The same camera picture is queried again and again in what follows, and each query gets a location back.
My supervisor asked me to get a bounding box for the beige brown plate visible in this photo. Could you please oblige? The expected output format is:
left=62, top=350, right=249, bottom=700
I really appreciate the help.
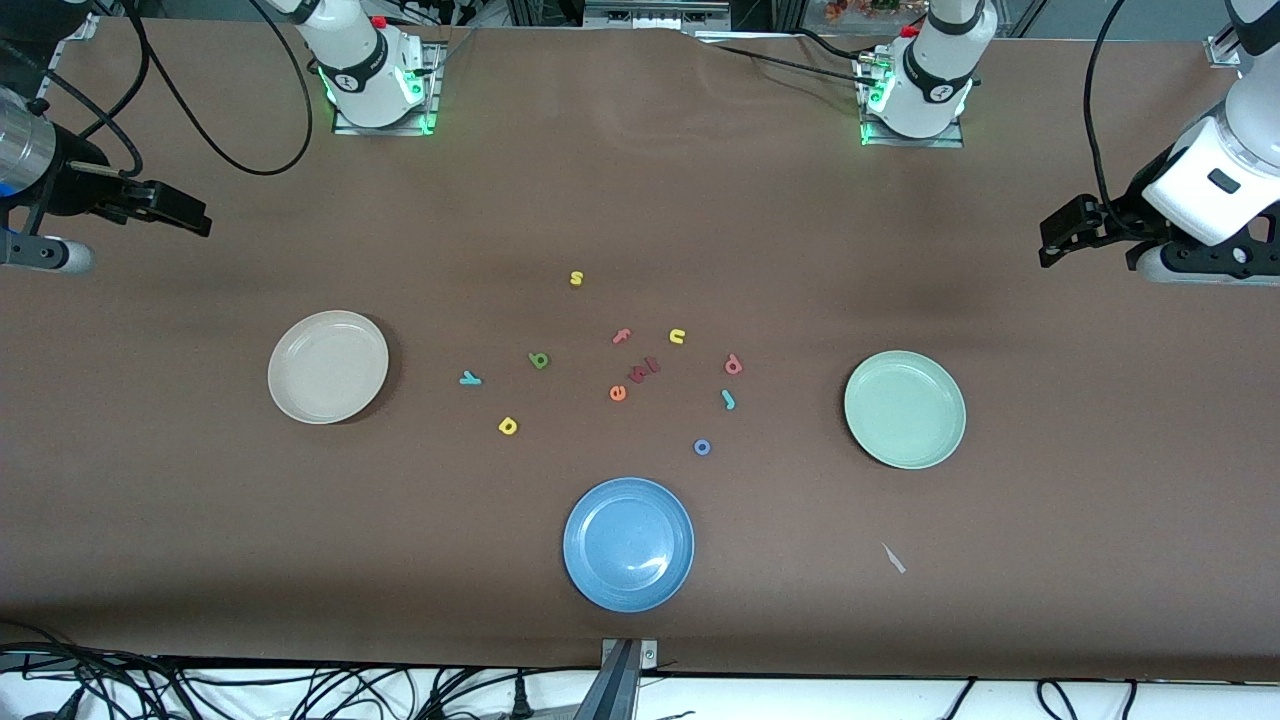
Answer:
left=267, top=310, right=390, bottom=425

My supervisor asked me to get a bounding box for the light green plate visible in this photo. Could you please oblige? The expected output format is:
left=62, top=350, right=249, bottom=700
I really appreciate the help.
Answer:
left=843, top=350, right=968, bottom=471

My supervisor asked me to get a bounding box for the brown table cover sheet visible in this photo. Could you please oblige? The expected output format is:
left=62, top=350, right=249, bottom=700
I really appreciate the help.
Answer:
left=0, top=15, right=1280, bottom=683

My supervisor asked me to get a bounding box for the grey metal equipment rack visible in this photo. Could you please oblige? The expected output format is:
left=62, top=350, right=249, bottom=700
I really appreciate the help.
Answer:
left=583, top=0, right=731, bottom=31

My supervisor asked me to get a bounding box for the blue plate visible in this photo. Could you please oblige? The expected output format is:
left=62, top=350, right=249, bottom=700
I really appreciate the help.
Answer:
left=562, top=477, right=696, bottom=613

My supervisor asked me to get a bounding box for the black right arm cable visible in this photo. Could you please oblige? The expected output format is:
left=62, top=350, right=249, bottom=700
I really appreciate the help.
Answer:
left=40, top=0, right=316, bottom=179

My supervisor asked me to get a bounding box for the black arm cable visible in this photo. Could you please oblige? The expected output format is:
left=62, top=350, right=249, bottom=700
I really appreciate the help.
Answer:
left=40, top=0, right=316, bottom=179
left=1083, top=0, right=1146, bottom=241

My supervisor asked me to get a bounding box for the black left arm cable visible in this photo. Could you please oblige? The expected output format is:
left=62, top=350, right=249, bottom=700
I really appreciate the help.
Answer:
left=1083, top=0, right=1146, bottom=241

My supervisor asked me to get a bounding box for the black cable on table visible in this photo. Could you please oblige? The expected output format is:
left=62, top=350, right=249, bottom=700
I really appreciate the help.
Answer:
left=690, top=28, right=881, bottom=91

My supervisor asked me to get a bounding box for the grey metal camera mount post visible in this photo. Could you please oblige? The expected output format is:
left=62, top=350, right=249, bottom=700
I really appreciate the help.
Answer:
left=575, top=638, right=661, bottom=720

